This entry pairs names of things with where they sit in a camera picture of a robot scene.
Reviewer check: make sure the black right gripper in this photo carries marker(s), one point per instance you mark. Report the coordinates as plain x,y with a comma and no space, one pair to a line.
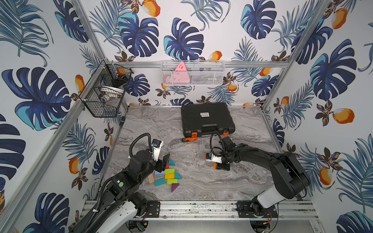
220,165

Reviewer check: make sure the green square block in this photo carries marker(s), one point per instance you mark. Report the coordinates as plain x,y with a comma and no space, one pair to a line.
170,171

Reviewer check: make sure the black plastic tool case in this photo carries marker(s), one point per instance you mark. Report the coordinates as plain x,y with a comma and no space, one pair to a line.
203,119

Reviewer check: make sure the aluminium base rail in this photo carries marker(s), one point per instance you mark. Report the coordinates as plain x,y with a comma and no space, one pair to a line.
228,210

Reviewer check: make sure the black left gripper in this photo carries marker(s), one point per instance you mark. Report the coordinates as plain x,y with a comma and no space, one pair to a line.
161,163

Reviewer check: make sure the teal small triangle block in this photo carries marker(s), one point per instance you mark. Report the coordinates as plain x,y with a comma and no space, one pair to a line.
177,176

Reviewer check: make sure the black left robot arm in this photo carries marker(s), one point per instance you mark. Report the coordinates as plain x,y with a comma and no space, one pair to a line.
118,200

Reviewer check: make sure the light blue rectangular block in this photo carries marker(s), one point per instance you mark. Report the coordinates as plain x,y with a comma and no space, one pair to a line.
159,173

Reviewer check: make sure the purple triangle block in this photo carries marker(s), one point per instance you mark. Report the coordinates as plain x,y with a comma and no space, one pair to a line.
174,186

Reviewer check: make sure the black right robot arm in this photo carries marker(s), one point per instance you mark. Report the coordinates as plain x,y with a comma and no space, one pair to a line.
289,177

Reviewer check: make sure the natural wood slanted block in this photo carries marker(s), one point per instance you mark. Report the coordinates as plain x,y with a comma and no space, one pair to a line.
151,178

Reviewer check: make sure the black corner bracket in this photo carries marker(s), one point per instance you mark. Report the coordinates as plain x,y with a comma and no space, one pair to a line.
122,120

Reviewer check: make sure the pink triangle card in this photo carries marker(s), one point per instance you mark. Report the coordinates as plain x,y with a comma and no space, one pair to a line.
180,75

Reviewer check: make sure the yellow square block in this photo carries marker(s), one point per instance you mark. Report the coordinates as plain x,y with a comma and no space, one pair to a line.
169,176

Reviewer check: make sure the teal rectangular block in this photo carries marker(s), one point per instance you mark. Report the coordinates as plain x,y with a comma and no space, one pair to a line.
159,182

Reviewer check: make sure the black wire basket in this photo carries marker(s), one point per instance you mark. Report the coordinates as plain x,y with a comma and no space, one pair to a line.
107,88

